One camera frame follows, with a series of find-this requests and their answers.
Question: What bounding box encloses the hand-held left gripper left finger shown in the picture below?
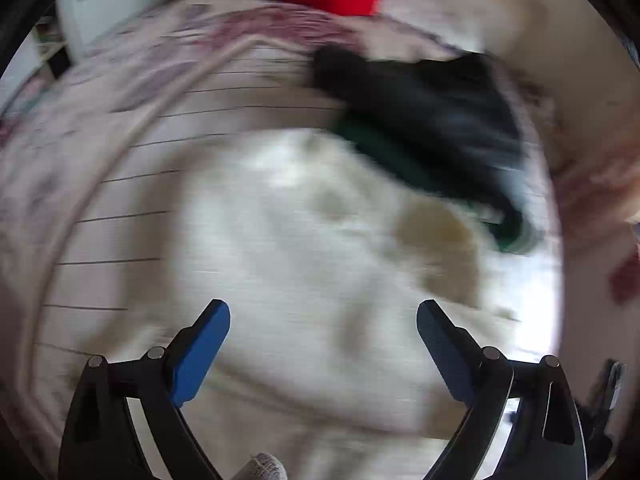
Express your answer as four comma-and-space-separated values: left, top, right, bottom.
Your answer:
58, 299, 232, 480

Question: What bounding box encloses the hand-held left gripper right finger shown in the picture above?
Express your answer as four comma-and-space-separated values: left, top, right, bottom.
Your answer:
416, 299, 588, 480

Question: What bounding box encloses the cream fleece garment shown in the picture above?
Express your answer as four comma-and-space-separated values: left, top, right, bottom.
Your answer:
177, 127, 563, 466

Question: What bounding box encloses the person's left hand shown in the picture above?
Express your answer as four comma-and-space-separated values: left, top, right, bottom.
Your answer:
239, 452, 289, 480

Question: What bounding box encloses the green garment with white stripes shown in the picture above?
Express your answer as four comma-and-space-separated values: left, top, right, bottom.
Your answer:
331, 119, 540, 255

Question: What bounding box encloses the white diamond-patterned mat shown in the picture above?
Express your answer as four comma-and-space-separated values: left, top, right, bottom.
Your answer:
25, 35, 568, 480

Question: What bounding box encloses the black garment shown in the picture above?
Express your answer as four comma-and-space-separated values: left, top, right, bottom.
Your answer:
310, 45, 532, 216

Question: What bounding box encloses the floral bed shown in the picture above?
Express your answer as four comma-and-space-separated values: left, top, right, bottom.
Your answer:
0, 0, 640, 480

